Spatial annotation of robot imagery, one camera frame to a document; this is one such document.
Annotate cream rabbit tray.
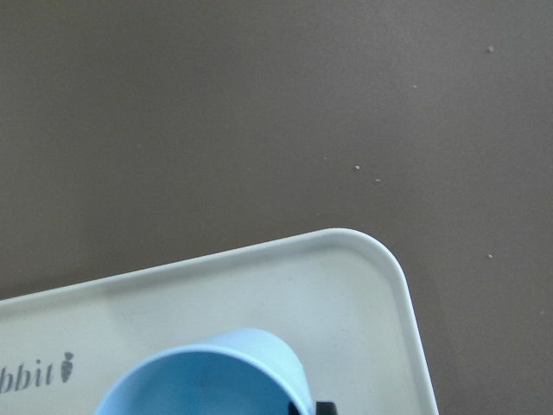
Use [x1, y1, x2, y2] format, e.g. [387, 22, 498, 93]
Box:
[1, 229, 438, 414]

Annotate light blue cup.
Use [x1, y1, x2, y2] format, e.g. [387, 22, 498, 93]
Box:
[95, 328, 315, 414]

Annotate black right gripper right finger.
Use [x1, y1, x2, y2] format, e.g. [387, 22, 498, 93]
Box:
[315, 393, 338, 415]

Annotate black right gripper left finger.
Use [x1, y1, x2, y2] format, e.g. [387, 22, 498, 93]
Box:
[288, 402, 300, 415]

